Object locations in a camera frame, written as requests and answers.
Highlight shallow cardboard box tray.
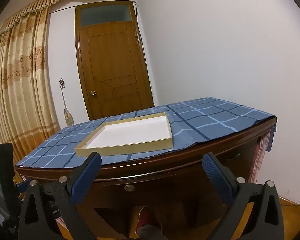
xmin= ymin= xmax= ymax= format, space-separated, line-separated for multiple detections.
xmin=74 ymin=112 xmax=173 ymax=157

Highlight dark wooden desk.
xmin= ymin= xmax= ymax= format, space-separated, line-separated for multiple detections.
xmin=14 ymin=116 xmax=278 ymax=240

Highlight pink hanging cloth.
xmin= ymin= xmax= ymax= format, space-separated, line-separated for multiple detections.
xmin=249 ymin=129 xmax=277 ymax=183

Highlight brown wooden door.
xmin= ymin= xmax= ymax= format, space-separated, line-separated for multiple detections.
xmin=74 ymin=1 xmax=154 ymax=120

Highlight red shoe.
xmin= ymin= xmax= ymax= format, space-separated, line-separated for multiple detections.
xmin=136 ymin=205 xmax=153 ymax=233

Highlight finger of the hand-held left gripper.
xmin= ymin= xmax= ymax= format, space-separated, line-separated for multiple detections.
xmin=15 ymin=179 xmax=32 ymax=195

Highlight curtain tieback with tassel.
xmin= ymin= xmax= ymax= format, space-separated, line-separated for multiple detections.
xmin=59 ymin=78 xmax=74 ymax=127

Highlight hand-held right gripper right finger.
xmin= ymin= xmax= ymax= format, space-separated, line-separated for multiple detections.
xmin=202 ymin=152 xmax=284 ymax=240

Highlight person's grey trousers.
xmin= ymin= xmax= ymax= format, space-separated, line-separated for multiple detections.
xmin=137 ymin=225 xmax=165 ymax=240

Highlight beige patterned curtain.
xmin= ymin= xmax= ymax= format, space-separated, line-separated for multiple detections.
xmin=0 ymin=0 xmax=140 ymax=167

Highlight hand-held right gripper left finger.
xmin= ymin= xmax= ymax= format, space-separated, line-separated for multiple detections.
xmin=18 ymin=152 xmax=102 ymax=240

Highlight blue checked tablecloth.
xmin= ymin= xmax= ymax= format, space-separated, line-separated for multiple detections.
xmin=15 ymin=97 xmax=277 ymax=168

